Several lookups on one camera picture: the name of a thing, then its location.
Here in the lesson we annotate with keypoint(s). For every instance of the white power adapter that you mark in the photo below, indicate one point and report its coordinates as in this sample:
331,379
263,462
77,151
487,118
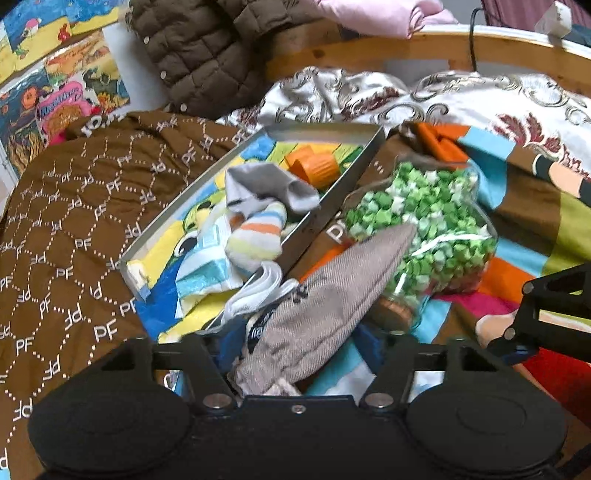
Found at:
554,18

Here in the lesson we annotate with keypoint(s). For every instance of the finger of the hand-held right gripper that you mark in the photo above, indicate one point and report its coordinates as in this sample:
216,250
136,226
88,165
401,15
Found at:
554,280

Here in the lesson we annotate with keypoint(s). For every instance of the orange ribbed cup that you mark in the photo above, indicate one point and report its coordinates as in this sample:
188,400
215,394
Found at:
314,166

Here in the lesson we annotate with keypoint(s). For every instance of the grey knit pouch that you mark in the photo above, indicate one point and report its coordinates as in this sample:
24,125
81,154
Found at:
323,295

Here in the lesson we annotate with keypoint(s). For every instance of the multicolour patchwork blanket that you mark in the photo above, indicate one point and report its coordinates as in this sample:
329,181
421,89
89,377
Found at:
531,230

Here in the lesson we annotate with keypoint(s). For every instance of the colourful cartoon wall poster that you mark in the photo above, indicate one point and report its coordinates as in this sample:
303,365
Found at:
69,92

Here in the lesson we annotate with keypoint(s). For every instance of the brown puffer jacket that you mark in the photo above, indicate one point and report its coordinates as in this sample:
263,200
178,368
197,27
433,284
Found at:
198,50

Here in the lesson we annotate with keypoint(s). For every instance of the brown patterned quilt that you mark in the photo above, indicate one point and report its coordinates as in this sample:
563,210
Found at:
69,207

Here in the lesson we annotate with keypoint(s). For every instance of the dark red cloth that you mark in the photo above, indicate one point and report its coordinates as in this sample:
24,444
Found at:
508,11

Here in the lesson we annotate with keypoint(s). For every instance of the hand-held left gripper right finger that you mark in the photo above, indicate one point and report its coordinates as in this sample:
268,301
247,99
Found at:
400,369

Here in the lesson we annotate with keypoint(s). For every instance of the pastel striped sock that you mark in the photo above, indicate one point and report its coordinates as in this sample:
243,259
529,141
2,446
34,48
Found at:
258,230

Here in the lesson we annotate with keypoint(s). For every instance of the blue and yellow wall poster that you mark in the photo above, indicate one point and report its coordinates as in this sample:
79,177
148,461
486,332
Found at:
46,23

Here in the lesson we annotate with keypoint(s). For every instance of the cartoon print metal tray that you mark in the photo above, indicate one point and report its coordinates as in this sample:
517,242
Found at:
161,249

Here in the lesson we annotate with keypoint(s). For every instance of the wooden bed frame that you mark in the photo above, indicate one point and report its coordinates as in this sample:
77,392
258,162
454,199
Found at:
415,46

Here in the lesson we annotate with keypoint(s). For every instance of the jar of green paper stars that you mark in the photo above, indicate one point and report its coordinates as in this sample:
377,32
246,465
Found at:
438,203

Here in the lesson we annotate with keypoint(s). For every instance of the pink blanket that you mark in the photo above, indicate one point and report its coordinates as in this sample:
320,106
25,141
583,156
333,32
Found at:
383,14

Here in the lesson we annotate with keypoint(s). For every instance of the grey sock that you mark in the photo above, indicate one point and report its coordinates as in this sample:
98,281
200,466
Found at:
263,184

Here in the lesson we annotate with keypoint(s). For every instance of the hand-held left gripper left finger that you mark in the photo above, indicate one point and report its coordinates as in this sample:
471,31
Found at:
203,369

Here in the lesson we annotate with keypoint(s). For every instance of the white sock with blue trim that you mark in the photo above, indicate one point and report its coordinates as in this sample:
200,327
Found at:
270,281

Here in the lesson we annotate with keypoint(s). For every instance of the white floral bedspread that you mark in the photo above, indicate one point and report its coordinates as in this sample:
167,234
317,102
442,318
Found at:
461,101

